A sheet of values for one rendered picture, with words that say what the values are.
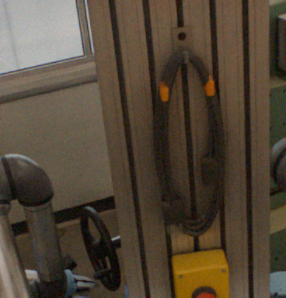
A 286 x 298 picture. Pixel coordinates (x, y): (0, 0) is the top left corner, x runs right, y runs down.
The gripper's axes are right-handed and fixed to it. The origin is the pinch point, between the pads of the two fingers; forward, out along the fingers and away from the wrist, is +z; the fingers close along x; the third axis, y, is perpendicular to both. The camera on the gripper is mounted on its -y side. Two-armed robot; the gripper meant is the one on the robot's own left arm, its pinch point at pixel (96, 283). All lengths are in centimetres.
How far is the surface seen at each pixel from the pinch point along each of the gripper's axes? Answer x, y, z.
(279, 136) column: -5, -60, 45
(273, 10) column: -6, -96, 23
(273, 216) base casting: 0, -33, 55
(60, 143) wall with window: -148, 15, 38
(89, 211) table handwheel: -13.0, -18.2, -4.7
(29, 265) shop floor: -121, 73, 32
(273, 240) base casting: 7, -29, 52
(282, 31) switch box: -3, -91, 27
